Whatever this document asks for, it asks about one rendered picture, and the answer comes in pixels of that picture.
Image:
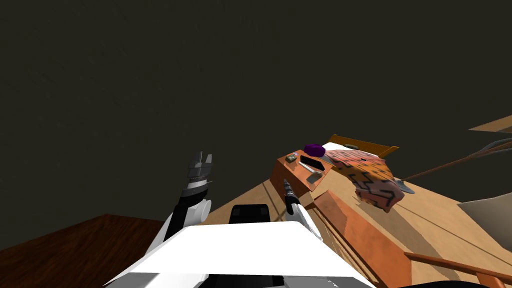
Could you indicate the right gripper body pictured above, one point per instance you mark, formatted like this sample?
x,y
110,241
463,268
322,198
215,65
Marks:
x,y
290,194

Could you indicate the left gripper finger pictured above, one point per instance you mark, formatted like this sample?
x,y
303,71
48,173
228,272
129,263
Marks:
x,y
208,159
199,158

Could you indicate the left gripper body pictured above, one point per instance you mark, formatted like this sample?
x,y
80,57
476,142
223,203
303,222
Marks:
x,y
199,172

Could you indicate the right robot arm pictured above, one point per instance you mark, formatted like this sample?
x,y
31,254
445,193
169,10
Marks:
x,y
304,218

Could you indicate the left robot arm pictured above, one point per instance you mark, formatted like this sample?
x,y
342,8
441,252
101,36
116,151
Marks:
x,y
188,210

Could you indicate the orange wooden nightstand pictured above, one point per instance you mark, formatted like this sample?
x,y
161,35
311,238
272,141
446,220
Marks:
x,y
286,178

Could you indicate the silver flat object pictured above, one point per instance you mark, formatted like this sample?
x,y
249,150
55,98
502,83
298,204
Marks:
x,y
308,169

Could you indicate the small green box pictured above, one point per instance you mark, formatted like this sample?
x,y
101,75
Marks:
x,y
291,158

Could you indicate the purple rounded object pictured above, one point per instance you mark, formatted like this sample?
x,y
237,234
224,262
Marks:
x,y
314,150

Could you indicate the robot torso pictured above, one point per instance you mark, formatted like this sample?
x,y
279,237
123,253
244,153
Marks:
x,y
240,248

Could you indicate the orange wooden cabinet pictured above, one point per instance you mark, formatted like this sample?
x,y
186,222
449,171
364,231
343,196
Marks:
x,y
360,232

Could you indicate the bed with patterned orange blanket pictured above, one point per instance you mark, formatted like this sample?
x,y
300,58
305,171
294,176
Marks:
x,y
368,176

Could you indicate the dark brown wooden table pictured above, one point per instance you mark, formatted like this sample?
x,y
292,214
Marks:
x,y
72,256

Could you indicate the wooden rail furniture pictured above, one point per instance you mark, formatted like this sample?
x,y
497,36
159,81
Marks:
x,y
452,264

